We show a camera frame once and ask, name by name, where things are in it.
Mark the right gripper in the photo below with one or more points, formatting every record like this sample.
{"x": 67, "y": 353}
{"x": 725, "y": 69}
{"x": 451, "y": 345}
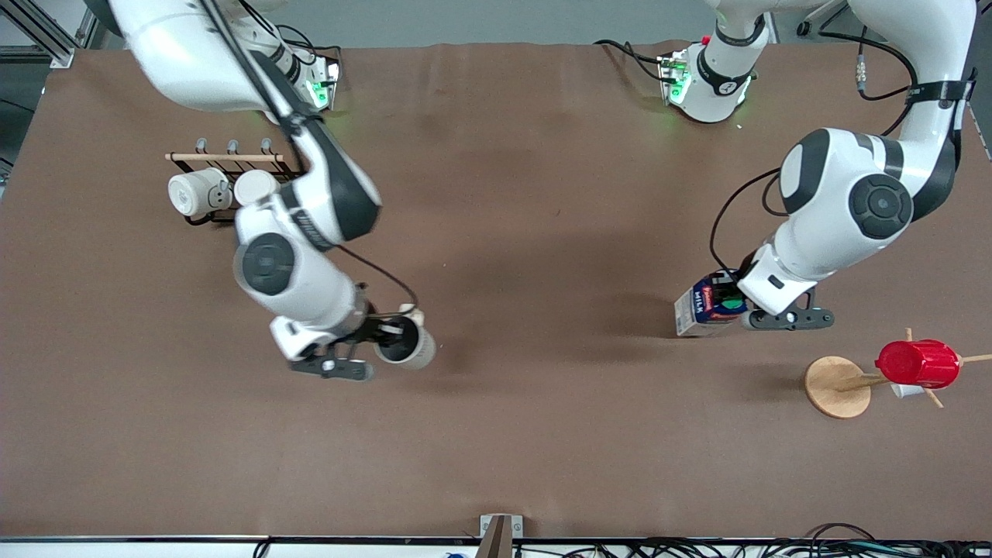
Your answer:
{"x": 375, "y": 328}

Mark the wooden mug tree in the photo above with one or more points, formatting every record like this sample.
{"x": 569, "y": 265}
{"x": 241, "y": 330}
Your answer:
{"x": 837, "y": 387}

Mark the white mug with face print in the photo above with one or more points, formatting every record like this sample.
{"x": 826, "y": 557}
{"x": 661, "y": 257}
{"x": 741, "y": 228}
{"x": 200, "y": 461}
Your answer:
{"x": 190, "y": 194}

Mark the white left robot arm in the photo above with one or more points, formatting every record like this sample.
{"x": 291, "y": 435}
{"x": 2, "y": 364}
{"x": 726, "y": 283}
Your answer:
{"x": 845, "y": 209}

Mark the aluminium frame profile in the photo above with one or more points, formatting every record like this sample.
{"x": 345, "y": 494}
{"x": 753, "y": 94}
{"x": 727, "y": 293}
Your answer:
{"x": 39, "y": 31}

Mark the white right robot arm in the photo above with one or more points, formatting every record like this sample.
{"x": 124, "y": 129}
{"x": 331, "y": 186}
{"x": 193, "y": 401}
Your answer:
{"x": 294, "y": 271}

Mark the blue and white milk carton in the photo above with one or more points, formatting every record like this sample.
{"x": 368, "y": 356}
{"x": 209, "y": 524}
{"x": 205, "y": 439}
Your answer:
{"x": 690, "y": 311}

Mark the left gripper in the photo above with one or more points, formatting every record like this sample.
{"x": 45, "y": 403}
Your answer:
{"x": 734, "y": 294}

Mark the white mug with grey interior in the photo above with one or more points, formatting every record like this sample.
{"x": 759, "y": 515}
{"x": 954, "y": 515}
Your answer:
{"x": 411, "y": 349}

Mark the red plastic cup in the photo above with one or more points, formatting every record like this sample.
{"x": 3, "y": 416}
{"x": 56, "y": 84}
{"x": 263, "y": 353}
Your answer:
{"x": 918, "y": 364}

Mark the wooden rack bar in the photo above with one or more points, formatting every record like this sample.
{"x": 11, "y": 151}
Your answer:
{"x": 225, "y": 157}

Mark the small white cup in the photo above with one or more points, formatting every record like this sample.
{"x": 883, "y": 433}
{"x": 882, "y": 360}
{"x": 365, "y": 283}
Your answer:
{"x": 905, "y": 390}

